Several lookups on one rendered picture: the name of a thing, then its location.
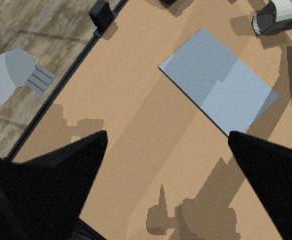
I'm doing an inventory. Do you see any flat grey-blue steel tray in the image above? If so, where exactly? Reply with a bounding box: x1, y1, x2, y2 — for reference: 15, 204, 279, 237
159, 27, 279, 137

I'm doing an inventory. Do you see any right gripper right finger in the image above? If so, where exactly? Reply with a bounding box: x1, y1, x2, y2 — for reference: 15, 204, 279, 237
228, 131, 292, 240

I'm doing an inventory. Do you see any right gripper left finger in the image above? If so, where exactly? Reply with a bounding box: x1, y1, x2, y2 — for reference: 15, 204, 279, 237
0, 130, 108, 240

